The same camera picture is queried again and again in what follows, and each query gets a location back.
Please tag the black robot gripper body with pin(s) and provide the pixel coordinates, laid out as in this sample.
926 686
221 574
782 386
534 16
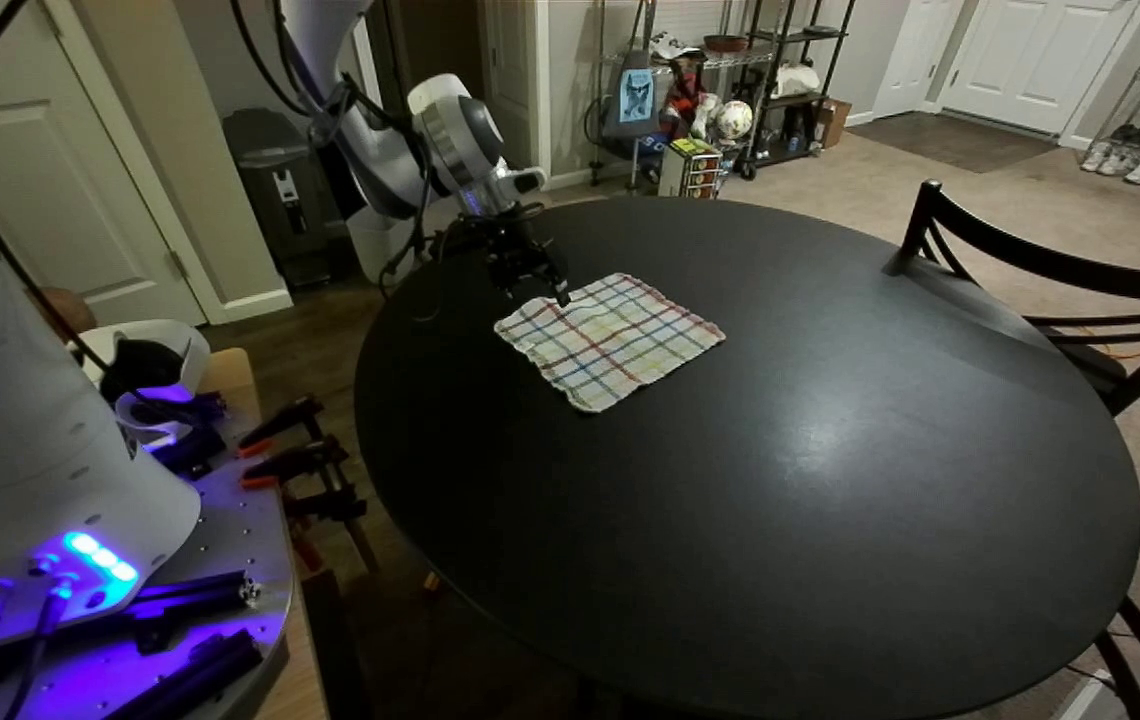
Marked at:
518 262

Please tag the plaid checkered dish towel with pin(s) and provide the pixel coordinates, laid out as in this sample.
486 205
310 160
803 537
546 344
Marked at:
606 343

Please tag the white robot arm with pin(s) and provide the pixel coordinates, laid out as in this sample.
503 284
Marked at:
81 501

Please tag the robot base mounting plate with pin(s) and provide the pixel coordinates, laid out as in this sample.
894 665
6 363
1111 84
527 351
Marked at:
91 637

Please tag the blue framed picture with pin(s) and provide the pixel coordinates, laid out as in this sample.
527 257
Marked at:
637 99

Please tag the dark grey trash bin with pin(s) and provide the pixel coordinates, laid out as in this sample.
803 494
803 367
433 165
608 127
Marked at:
291 198

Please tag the black orange bar clamp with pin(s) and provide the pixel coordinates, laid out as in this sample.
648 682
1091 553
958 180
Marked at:
296 413

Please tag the black metal storage shelf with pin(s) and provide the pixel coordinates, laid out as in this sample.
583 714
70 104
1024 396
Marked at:
758 92

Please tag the round black dining table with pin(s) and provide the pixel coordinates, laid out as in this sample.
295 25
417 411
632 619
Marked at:
880 498

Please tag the white headset on cart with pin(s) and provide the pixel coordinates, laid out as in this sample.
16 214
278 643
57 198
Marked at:
152 358

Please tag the dark door mat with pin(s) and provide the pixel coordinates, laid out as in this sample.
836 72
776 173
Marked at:
958 140

